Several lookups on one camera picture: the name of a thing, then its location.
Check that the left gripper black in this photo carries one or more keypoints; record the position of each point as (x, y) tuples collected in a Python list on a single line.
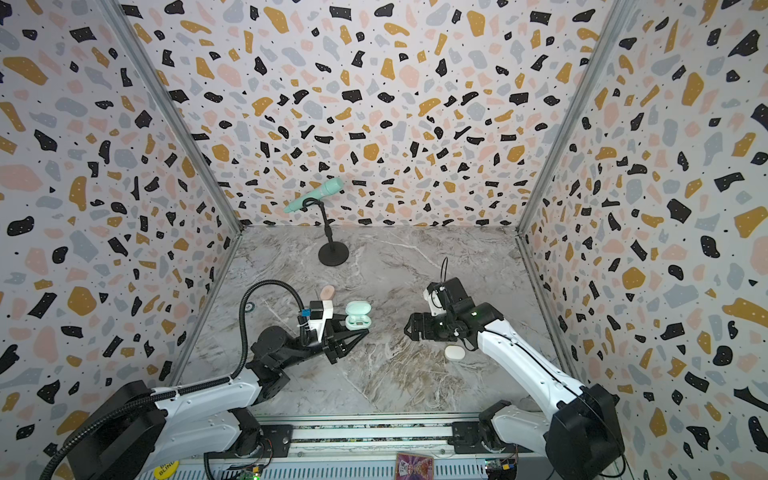
[(333, 344)]

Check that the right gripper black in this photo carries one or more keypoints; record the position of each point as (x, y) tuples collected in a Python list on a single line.
[(420, 325)]

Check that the mint green earbud charging case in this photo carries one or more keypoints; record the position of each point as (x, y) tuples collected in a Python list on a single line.
[(357, 315)]

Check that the white earbud charging case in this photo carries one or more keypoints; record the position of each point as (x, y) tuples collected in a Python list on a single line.
[(454, 353)]

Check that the pink earbud charging case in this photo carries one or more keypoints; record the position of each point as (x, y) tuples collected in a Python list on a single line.
[(327, 293)]

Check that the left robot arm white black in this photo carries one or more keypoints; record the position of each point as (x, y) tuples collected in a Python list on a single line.
[(138, 428)]

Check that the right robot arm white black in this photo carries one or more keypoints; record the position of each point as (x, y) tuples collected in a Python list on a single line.
[(576, 427)]

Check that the black microphone stand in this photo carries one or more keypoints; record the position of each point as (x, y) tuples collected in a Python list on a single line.
[(332, 253)]

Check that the colourful card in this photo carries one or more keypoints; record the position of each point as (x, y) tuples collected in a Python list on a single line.
[(414, 467)]

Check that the mint green microphone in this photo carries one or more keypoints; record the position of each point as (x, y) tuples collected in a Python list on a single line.
[(327, 189)]

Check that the yellow round sticker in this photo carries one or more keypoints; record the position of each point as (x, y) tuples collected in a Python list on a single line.
[(166, 471)]

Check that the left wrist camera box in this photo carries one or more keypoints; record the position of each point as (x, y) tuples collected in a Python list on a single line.
[(312, 321)]

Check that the aluminium rail frame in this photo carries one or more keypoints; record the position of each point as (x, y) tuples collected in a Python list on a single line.
[(416, 435)]

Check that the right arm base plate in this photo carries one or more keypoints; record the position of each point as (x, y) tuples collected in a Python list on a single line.
[(474, 437)]

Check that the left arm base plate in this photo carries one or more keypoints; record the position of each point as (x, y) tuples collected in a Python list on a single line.
[(262, 444)]

